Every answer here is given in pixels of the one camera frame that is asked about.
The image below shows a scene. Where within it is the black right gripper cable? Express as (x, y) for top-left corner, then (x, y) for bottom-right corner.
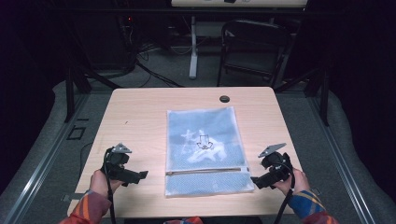
(273, 161), (297, 224)

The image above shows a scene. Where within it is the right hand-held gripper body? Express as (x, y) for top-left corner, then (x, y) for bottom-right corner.
(257, 142), (294, 185)

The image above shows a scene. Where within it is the person's clothing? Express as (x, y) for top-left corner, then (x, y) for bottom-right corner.
(163, 216), (205, 224)

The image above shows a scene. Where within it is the person's right hand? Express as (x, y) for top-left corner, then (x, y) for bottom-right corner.
(273, 167), (312, 197)

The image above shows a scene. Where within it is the person's left hand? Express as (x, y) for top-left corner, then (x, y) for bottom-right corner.
(89, 169), (125, 198)

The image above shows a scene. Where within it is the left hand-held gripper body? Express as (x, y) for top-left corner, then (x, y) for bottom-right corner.
(100, 142), (142, 185)

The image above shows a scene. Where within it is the black metal stand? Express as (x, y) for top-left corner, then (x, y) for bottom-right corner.
(63, 46), (122, 123)
(274, 63), (331, 127)

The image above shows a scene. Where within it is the dark computer tower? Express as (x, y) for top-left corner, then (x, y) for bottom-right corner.
(74, 12), (138, 71)

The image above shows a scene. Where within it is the black folding chair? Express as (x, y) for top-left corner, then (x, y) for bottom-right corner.
(216, 18), (294, 90)

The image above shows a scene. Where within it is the white mesh bag with blue cloth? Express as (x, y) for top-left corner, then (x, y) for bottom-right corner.
(164, 105), (256, 198)

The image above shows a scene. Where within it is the white desk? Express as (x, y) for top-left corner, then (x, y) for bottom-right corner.
(170, 0), (309, 80)

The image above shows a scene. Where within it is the black floor cable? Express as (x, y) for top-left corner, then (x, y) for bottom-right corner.
(134, 59), (185, 89)

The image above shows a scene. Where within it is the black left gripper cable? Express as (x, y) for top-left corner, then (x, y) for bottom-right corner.
(103, 147), (118, 224)

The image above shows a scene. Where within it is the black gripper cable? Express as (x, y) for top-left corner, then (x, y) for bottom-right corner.
(273, 161), (297, 224)
(103, 147), (118, 224)

